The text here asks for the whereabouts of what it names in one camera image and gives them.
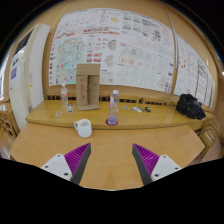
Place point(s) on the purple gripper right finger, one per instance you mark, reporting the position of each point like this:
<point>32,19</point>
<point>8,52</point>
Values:
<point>151,166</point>

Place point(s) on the white ceramic mug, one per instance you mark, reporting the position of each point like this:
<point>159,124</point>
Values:
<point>83,127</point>

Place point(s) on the small sticker card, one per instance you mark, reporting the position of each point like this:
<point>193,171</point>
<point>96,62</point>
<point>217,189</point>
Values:
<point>58,114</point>

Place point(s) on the brown cardboard box stand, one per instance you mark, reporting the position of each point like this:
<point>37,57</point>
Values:
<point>87,86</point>

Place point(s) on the wooden chair right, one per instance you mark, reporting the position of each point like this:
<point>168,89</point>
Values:
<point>212,131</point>

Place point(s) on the water bottle with white label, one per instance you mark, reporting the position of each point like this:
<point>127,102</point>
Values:
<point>64,95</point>

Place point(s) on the white air conditioner unit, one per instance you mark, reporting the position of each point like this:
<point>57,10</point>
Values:
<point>25,80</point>

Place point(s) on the black bag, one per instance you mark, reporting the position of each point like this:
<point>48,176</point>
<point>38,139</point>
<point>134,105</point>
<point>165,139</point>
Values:
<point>189,106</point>

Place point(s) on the large left wall poster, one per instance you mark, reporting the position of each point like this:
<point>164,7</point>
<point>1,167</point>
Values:
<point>131,49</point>

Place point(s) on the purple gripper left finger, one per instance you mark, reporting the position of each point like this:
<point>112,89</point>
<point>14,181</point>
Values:
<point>70,166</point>

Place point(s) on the right wall poster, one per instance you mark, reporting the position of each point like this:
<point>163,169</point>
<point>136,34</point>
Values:
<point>193,76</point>

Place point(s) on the small items on table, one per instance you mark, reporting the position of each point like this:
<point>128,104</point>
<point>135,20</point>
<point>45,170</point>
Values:
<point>137,109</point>

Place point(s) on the clear plastic water bottle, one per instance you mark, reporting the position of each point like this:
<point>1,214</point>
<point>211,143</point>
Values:
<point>114,106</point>

